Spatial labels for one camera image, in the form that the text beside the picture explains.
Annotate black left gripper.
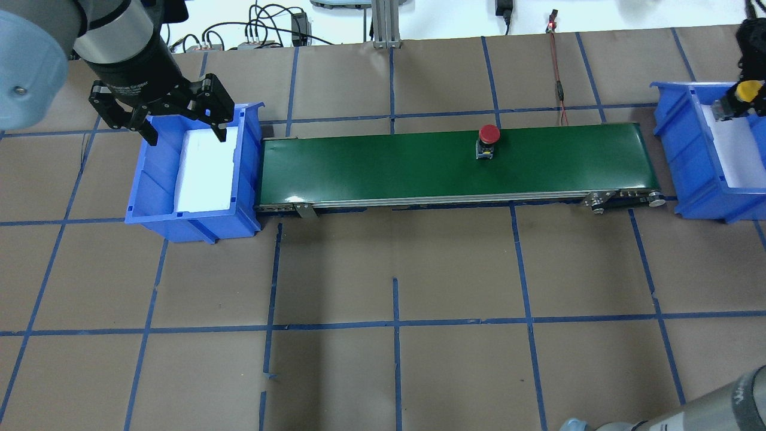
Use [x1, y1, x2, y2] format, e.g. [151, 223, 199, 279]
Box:
[89, 36, 235, 147]

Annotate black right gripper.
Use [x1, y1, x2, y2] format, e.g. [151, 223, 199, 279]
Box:
[735, 17, 765, 117]

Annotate yellow push button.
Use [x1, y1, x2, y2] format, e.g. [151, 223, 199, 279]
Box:
[711, 80, 765, 121]

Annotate red push button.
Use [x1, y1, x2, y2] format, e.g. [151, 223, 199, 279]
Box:
[475, 125, 501, 159]

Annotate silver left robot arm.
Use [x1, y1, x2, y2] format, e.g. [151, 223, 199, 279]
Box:
[1, 1, 235, 145]

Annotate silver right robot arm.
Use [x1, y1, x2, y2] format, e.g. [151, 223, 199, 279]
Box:
[602, 11, 764, 430]

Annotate white foam pad left bin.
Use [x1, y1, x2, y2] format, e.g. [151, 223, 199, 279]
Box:
[174, 126, 238, 213]

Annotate white foam pad bin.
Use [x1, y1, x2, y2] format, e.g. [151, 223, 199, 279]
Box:
[174, 126, 238, 213]
[701, 105, 765, 188]

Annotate blue plastic bin left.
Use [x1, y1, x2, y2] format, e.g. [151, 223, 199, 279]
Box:
[124, 102, 265, 244]

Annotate blue plastic bin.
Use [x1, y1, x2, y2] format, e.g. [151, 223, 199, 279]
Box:
[652, 81, 765, 223]
[124, 102, 265, 244]

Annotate white foam pad right bin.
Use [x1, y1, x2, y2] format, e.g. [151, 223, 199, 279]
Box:
[701, 105, 765, 188]

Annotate green conveyor belt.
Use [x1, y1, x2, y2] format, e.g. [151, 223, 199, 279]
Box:
[254, 123, 667, 215]

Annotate blue plastic bin right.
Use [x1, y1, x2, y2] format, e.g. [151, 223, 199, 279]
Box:
[652, 81, 765, 223]

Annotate red and black wires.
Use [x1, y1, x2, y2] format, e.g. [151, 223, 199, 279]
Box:
[546, 9, 569, 126]

